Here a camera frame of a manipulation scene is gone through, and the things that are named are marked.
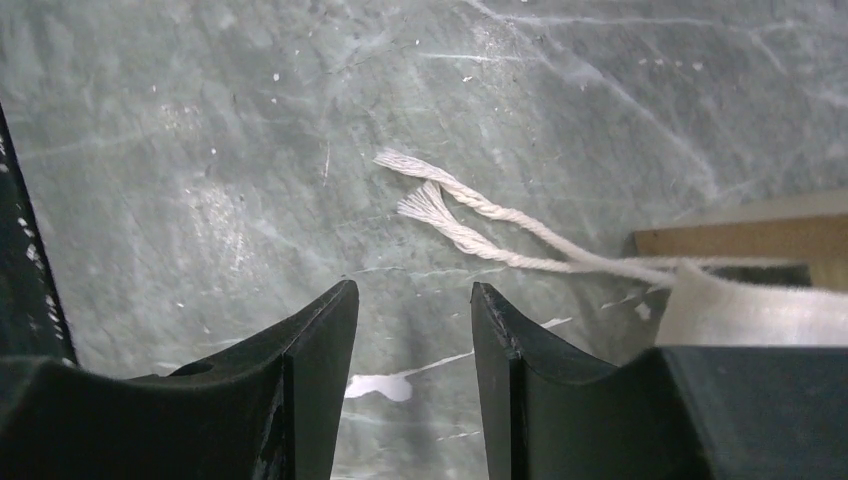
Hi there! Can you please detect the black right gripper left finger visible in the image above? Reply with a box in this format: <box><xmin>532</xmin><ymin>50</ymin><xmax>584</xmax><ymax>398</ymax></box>
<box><xmin>1</xmin><ymin>280</ymin><xmax>359</xmax><ymax>479</ymax></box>

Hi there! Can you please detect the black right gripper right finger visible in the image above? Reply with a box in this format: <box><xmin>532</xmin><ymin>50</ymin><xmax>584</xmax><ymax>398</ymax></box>
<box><xmin>471</xmin><ymin>283</ymin><xmax>847</xmax><ymax>479</ymax></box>

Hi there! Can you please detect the pink unicorn print mattress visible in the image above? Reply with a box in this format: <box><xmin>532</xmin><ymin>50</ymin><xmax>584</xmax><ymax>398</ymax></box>
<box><xmin>374</xmin><ymin>149</ymin><xmax>847</xmax><ymax>346</ymax></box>

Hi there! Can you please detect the wooden pet bed frame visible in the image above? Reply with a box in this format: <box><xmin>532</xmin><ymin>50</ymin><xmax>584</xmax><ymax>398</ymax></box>
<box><xmin>634</xmin><ymin>189</ymin><xmax>847</xmax><ymax>292</ymax></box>

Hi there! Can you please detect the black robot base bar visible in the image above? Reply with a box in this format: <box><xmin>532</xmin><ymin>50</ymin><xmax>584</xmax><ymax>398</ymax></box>
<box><xmin>1</xmin><ymin>118</ymin><xmax>78</xmax><ymax>366</ymax></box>

